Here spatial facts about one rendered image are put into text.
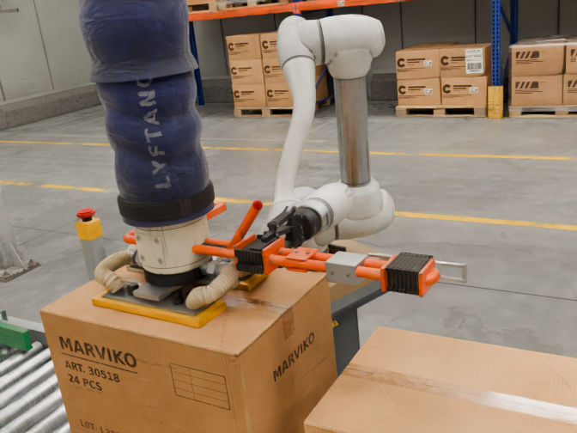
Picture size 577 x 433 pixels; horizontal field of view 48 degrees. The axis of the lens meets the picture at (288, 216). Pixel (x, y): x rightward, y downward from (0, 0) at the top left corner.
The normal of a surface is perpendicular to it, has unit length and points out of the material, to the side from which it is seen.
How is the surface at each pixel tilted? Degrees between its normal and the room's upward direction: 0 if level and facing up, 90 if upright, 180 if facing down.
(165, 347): 90
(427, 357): 0
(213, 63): 90
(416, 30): 90
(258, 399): 90
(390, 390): 0
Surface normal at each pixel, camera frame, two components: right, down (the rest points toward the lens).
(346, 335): 0.64, 0.19
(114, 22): -0.16, 0.27
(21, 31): 0.86, 0.07
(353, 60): 0.14, 0.56
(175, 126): 0.54, -0.14
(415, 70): -0.47, 0.35
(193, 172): 0.72, 0.00
